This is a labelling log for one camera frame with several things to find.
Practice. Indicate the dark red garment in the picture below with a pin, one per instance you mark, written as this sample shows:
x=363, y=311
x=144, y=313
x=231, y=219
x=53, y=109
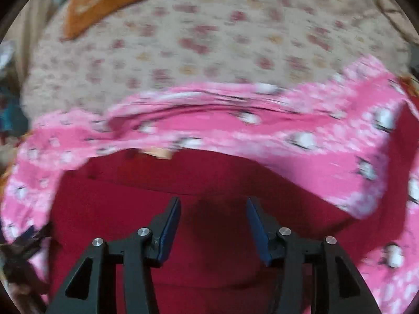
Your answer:
x=212, y=183

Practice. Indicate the teal cloth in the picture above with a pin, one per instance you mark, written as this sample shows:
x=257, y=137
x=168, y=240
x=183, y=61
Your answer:
x=9, y=117

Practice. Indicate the orange patterned blanket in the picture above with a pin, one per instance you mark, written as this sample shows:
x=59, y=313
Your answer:
x=108, y=3

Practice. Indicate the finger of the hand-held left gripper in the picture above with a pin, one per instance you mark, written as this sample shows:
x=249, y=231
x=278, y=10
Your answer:
x=31, y=240

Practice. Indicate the pink penguin print blanket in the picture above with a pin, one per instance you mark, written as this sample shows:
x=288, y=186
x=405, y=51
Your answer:
x=278, y=137

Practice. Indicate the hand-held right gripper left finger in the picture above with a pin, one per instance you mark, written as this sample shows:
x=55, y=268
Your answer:
x=170, y=229

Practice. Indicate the beige cloth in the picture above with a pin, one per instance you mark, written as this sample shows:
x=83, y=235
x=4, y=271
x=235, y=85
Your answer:
x=389, y=9

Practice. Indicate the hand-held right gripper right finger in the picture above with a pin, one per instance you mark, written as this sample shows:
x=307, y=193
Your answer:
x=258, y=229

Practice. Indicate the floral bedsheet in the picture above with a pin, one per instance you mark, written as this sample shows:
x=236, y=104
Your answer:
x=212, y=39

